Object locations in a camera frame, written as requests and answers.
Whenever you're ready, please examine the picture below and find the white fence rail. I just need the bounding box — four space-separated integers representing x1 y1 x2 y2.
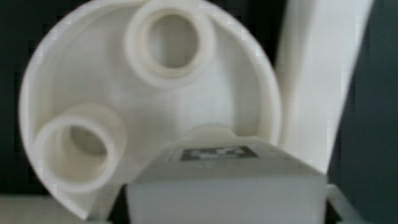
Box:
275 0 375 171
0 196 80 224

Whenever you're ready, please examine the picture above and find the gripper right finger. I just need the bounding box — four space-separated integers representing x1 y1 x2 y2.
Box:
323 184 371 224

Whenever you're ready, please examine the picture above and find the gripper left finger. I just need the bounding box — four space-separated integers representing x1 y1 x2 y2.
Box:
108 192 130 224

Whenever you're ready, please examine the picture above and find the white front fence rail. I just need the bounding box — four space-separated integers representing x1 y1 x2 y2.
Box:
0 196 80 224

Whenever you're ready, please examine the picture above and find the white stool leg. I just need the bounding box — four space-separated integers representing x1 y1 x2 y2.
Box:
126 125 327 224

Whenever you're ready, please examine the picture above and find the white right fence rail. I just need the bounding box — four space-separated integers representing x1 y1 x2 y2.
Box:
275 0 375 171

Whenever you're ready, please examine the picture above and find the white round stool seat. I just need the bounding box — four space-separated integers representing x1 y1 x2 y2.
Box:
18 0 283 221

